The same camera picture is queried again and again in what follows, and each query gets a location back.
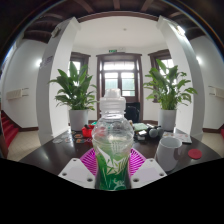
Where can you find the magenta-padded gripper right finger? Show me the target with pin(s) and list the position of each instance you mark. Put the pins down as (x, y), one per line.
(148, 171)

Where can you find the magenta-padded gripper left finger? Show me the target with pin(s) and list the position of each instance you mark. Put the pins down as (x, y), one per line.
(75, 171)

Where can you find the clear bottle with green label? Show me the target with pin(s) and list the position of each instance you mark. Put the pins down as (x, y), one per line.
(112, 150)

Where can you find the white mug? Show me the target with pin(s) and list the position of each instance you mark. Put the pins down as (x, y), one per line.
(166, 155)

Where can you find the grey headphones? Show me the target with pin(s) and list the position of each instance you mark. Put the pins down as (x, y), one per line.
(154, 132)

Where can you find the flat round red coaster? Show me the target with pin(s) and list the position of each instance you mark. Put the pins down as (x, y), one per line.
(195, 154)

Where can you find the black office chair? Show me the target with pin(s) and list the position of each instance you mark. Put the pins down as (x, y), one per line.
(133, 113)

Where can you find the small potted plant white pot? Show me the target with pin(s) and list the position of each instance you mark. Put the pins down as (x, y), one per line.
(75, 93)

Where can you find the red carpeted stairs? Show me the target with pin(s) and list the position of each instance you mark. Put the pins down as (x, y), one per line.
(8, 128)

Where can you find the large potted plant white pot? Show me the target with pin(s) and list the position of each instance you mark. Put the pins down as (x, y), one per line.
(168, 90)

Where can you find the brown double door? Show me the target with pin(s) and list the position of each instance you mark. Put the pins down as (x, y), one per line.
(120, 71)

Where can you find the green exit sign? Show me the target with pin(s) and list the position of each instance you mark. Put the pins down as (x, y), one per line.
(112, 51)

